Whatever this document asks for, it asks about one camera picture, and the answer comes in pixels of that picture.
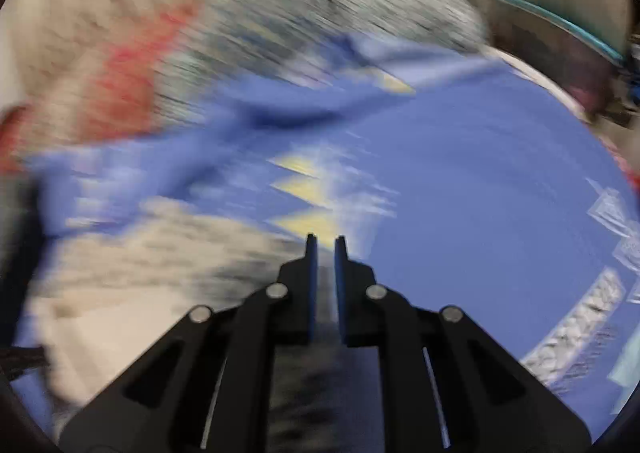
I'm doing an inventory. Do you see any blue printed shirt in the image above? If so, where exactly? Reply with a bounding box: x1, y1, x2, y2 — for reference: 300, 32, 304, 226
10, 30, 640, 434

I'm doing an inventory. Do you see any teal rimmed bin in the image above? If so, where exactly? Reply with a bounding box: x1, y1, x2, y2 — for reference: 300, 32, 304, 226
492, 0, 626, 65

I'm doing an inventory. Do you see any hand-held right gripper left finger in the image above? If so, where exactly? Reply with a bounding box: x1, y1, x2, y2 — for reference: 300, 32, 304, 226
59, 233, 319, 453

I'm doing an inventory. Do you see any red cloth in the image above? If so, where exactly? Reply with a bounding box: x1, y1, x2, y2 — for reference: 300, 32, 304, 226
0, 3, 201, 174

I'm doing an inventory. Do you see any patterned grey and beige blanket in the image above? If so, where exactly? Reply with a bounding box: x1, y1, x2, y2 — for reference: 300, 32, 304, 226
15, 0, 491, 414

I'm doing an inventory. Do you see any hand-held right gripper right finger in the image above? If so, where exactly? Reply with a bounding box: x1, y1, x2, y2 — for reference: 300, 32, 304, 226
334, 235, 592, 453

